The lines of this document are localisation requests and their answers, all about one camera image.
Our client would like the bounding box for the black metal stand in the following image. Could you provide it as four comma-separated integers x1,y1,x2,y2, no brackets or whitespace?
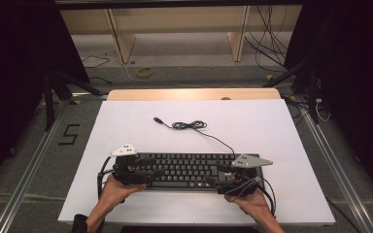
43,69,110,131
262,57,322,124

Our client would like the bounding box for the black keyboard cable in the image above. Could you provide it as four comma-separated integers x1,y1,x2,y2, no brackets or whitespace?
153,116,236,155

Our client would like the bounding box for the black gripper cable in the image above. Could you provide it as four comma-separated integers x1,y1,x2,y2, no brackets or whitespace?
96,156,119,200
255,176,277,217

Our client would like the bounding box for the light wooden table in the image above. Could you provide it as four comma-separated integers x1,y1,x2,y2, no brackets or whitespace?
106,87,282,102

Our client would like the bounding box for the silver metal floor rail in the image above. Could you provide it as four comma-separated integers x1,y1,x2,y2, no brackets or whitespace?
0,99,73,233
298,102,373,233

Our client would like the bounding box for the person's left hand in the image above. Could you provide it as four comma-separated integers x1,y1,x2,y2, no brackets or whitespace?
98,174,148,210

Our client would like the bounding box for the white floor cable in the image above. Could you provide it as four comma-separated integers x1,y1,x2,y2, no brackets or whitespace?
119,60,206,89

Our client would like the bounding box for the person's dark sleeve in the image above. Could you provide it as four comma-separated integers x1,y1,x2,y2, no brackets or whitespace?
70,213,105,233

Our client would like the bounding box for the dark curtain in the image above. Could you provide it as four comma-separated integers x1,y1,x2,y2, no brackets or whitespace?
0,0,90,195
284,0,373,210

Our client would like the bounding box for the thin black floor cable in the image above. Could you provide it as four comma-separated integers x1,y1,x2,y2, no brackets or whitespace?
81,54,112,69

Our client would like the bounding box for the light wooden shelf frame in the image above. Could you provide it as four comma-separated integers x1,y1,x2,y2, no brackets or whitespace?
59,4,302,64

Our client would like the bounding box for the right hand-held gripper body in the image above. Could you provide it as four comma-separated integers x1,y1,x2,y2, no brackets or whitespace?
217,153,274,197

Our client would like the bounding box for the yellow tape roll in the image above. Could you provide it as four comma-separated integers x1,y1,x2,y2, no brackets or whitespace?
135,66,154,79

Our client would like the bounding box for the bundle of black cables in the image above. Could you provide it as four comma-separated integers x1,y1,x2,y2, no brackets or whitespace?
243,4,289,74

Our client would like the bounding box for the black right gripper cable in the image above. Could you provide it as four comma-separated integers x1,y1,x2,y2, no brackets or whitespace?
255,176,277,217

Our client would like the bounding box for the black computer keyboard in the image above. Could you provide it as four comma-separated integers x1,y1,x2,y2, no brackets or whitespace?
131,151,264,192

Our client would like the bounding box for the person's right hand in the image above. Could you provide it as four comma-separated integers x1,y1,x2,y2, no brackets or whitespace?
224,190,270,218

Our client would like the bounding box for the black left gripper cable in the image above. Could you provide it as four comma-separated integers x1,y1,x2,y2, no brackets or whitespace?
96,156,119,200

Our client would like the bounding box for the grey right gripper cable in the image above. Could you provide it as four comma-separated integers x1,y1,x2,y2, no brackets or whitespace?
224,177,262,197

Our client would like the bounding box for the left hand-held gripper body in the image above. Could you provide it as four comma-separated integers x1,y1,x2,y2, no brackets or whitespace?
110,144,144,187

